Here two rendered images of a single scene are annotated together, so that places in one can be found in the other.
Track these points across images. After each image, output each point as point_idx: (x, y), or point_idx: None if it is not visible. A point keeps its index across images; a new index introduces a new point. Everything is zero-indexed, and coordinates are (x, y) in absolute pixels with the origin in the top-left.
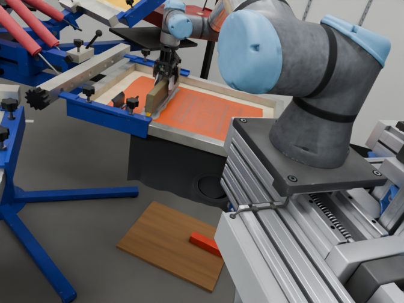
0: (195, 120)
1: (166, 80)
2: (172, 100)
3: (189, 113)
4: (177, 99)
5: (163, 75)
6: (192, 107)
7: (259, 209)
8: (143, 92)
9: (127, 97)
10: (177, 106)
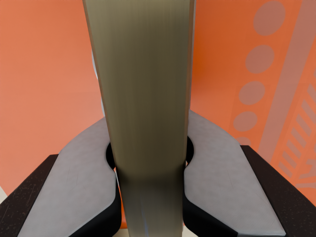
0: (307, 162)
1: (171, 212)
2: (194, 57)
3: (284, 133)
4: (220, 18)
5: (120, 218)
6: (307, 70)
7: None
8: (28, 67)
9: (18, 150)
10: (228, 105)
